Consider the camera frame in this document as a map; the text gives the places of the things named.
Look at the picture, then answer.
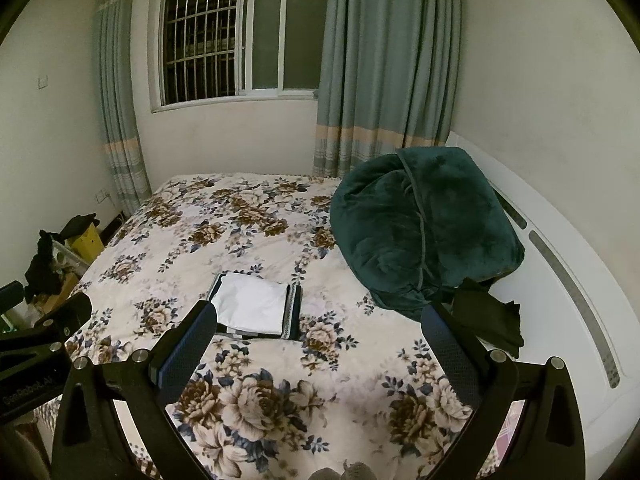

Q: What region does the cardboard box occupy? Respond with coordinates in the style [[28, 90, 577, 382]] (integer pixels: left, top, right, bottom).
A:
[[30, 275, 78, 316]]

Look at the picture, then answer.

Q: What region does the pink bed sheet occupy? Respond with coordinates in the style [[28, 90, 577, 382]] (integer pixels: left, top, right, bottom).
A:
[[480, 400, 526, 480]]

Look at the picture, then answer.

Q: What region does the striped folded garment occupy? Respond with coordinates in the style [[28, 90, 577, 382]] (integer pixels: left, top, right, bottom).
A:
[[207, 274, 304, 342]]

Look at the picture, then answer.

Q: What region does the white bed headboard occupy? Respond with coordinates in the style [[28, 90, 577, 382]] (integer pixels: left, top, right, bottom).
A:
[[442, 130, 640, 431]]

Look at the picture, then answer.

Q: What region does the wide teal curtain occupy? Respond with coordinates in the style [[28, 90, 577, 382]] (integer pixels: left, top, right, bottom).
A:
[[312, 0, 463, 180]]

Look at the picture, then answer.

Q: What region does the floral bed blanket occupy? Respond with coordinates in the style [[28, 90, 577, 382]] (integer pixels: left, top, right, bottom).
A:
[[37, 174, 526, 480]]

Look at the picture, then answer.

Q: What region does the barred window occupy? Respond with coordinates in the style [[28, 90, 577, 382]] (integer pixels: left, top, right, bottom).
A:
[[150, 0, 333, 113]]

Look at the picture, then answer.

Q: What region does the yellow box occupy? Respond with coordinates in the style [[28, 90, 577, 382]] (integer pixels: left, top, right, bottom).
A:
[[67, 225, 105, 263]]

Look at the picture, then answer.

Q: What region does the dark green plush blanket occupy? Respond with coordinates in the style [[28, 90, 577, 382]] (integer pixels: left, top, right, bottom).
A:
[[330, 146, 526, 322]]

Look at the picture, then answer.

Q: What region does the white t-shirt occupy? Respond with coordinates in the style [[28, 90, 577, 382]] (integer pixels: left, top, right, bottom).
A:
[[212, 272, 291, 335]]

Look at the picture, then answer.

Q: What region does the large black cloth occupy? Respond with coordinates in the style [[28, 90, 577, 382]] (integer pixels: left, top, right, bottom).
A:
[[24, 230, 66, 303]]

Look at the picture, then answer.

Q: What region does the black garment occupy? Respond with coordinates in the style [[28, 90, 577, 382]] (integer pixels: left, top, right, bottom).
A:
[[445, 277, 525, 360]]

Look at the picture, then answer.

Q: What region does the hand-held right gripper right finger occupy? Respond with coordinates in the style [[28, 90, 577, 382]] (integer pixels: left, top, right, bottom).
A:
[[420, 302, 586, 480]]

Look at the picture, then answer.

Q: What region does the narrow teal curtain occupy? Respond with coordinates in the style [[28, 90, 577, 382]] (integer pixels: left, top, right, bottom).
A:
[[92, 0, 153, 218]]

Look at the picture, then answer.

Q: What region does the small black cloth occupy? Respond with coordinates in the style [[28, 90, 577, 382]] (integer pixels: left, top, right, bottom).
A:
[[59, 215, 100, 238]]

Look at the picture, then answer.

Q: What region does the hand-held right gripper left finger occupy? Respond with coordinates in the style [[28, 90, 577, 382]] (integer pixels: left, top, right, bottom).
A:
[[51, 301, 218, 480]]

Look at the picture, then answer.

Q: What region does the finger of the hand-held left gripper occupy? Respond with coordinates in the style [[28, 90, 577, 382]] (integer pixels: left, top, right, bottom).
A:
[[0, 281, 26, 313], [30, 293, 92, 345]]

